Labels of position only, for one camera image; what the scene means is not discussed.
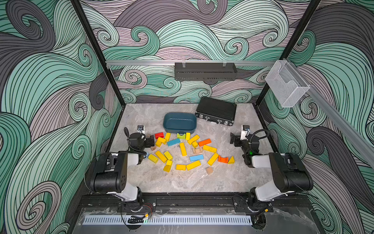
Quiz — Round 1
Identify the white slotted cable duct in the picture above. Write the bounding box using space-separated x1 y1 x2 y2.
82 214 252 226

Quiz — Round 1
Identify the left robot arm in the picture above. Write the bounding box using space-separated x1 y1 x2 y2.
89 127 155 209

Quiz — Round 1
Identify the yellow long block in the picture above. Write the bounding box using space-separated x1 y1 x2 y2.
179 143 187 157
203 145 217 153
207 153 219 166
186 160 201 171
188 135 200 145

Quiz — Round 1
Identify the black wall tray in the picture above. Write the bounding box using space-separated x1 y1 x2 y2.
174 62 238 82

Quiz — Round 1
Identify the orange long block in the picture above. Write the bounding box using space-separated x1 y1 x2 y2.
198 138 211 147

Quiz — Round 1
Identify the black hard case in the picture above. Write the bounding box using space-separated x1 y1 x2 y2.
195 97 237 126

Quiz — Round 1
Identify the teal long block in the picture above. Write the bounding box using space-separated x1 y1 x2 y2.
167 138 181 147

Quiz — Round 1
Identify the red block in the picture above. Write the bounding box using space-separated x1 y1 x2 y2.
154 132 164 139

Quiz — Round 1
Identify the natural wood cube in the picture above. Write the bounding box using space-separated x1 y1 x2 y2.
206 167 213 175

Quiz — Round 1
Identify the clear acrylic holder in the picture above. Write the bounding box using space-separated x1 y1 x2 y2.
266 60 310 108

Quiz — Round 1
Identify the green arch block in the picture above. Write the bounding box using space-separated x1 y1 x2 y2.
177 133 186 139

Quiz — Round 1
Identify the light blue long block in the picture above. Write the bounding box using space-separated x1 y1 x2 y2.
190 154 204 162

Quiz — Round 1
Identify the orange arch block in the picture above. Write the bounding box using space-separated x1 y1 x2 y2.
218 156 229 163

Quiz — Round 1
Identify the yellow triangle block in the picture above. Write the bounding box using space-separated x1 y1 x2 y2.
228 156 235 164

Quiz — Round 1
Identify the teal plastic bin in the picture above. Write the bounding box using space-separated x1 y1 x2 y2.
163 112 197 135

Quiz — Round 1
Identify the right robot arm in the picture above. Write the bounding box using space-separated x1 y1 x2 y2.
230 129 314 212

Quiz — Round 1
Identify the natural wood arch block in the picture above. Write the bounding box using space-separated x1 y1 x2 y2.
193 146 203 155

